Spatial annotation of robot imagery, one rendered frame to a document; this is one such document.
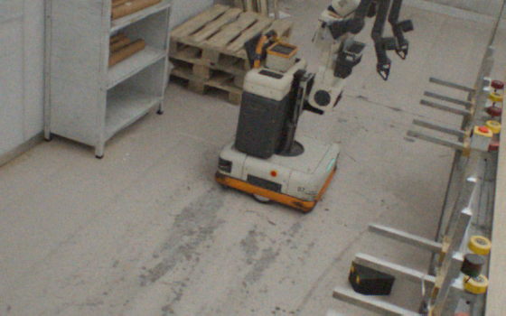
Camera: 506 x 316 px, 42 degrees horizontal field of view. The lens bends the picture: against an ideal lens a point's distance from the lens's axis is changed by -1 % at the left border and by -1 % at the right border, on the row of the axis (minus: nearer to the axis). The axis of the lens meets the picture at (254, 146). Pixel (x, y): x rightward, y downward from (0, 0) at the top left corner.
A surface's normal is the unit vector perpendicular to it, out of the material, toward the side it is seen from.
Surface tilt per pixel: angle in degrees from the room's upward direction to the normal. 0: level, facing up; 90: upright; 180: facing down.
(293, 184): 90
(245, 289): 0
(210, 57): 90
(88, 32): 90
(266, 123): 90
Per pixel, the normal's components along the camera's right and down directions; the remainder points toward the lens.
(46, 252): 0.14, -0.88
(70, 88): -0.35, 0.38
